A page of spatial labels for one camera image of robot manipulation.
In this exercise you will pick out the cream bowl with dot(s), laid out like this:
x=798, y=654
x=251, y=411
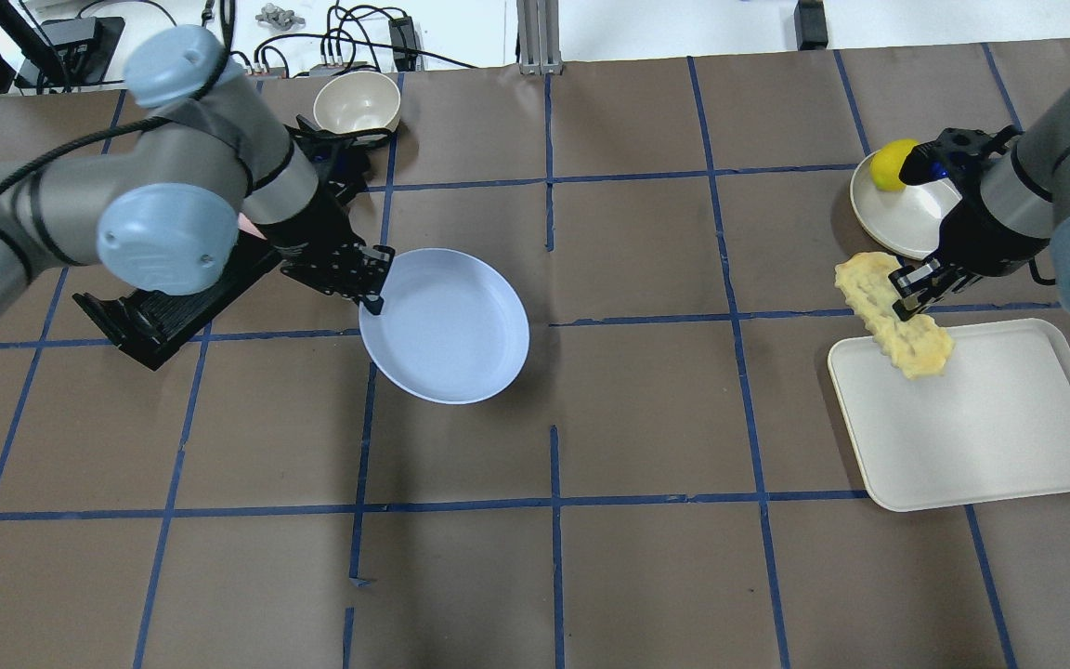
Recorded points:
x=363, y=104

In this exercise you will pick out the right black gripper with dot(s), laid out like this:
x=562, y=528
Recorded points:
x=973, y=248

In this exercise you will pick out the yellow lemon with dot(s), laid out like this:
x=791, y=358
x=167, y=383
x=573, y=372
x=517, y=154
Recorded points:
x=885, y=168

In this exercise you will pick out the black power adapter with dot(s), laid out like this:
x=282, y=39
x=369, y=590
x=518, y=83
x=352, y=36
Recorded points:
x=404, y=44

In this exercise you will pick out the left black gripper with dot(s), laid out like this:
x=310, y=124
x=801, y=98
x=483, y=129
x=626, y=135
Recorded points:
x=310, y=226

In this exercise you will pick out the black dish rack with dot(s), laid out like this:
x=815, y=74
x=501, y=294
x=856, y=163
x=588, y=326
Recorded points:
x=150, y=326

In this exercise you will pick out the blue plate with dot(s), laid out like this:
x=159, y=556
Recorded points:
x=452, y=329

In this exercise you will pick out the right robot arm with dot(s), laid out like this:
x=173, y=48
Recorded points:
x=1014, y=202

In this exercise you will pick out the aluminium frame post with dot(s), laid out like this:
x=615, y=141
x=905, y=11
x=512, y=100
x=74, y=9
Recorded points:
x=538, y=38

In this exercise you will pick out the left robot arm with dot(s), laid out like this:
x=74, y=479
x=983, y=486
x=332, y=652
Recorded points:
x=193, y=204

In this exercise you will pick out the white tray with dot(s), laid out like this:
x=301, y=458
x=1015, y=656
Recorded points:
x=994, y=426

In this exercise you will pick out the cream plate with lemon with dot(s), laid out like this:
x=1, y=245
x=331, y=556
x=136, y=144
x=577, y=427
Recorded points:
x=906, y=222

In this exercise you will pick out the yellow bread piece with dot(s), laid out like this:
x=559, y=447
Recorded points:
x=918, y=347

